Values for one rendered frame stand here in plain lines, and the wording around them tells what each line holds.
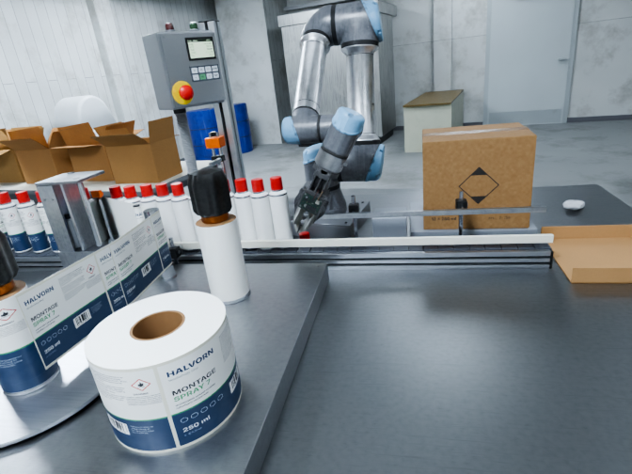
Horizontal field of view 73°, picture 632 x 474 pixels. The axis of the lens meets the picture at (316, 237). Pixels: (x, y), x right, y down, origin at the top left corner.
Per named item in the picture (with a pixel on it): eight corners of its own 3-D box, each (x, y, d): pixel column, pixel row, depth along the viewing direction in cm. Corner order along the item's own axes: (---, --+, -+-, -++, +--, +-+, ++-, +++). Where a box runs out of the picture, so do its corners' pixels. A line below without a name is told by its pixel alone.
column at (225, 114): (239, 245, 141) (197, 21, 117) (244, 241, 146) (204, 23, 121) (252, 245, 140) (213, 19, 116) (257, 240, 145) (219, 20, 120)
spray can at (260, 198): (260, 252, 122) (248, 182, 114) (257, 245, 127) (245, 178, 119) (277, 248, 123) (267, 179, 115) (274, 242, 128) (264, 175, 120)
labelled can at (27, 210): (30, 254, 141) (7, 194, 134) (42, 247, 146) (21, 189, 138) (43, 253, 140) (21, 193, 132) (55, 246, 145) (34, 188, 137)
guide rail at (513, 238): (159, 249, 128) (157, 243, 127) (161, 247, 129) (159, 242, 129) (553, 243, 104) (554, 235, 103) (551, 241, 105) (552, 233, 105)
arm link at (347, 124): (369, 117, 108) (365, 120, 101) (350, 155, 113) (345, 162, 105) (341, 102, 108) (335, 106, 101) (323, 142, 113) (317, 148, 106)
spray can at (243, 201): (240, 247, 127) (227, 180, 119) (254, 242, 130) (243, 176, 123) (249, 251, 123) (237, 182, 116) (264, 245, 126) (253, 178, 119)
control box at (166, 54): (158, 110, 120) (140, 36, 113) (211, 102, 131) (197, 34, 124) (174, 110, 113) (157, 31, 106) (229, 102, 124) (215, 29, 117)
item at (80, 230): (63, 271, 124) (32, 184, 114) (93, 252, 136) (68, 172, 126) (105, 270, 121) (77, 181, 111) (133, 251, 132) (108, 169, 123)
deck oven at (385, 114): (401, 131, 830) (396, 5, 750) (384, 144, 721) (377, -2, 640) (319, 134, 897) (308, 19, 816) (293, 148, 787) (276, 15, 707)
